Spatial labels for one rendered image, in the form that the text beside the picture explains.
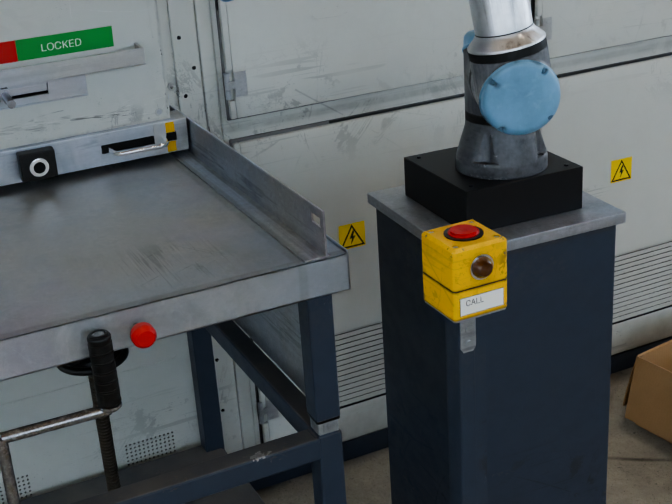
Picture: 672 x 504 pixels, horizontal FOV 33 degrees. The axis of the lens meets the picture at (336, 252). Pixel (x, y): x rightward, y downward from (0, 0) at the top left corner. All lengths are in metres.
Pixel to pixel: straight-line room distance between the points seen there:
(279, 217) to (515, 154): 0.40
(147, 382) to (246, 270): 0.82
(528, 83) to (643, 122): 1.08
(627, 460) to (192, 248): 1.31
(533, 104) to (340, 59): 0.66
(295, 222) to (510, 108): 0.35
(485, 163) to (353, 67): 0.51
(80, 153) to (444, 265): 0.81
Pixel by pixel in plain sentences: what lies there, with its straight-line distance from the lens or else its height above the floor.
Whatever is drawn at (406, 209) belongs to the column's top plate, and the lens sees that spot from 1.92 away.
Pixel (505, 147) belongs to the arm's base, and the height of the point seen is 0.87.
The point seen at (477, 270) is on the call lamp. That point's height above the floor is 0.87.
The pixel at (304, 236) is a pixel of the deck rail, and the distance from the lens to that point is 1.62.
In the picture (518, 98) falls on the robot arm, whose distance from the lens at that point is 1.66.
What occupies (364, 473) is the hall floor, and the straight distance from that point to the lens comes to 2.57.
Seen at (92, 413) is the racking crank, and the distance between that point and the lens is 1.49.
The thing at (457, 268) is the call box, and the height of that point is 0.88.
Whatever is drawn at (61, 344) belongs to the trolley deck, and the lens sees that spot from 1.48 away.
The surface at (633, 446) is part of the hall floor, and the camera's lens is 2.67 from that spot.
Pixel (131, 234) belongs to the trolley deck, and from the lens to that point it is 1.72.
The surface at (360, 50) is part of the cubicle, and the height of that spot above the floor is 0.93.
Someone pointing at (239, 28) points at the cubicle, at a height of 1.01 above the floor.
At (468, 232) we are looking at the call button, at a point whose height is 0.91.
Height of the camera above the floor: 1.44
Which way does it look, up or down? 23 degrees down
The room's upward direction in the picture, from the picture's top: 4 degrees counter-clockwise
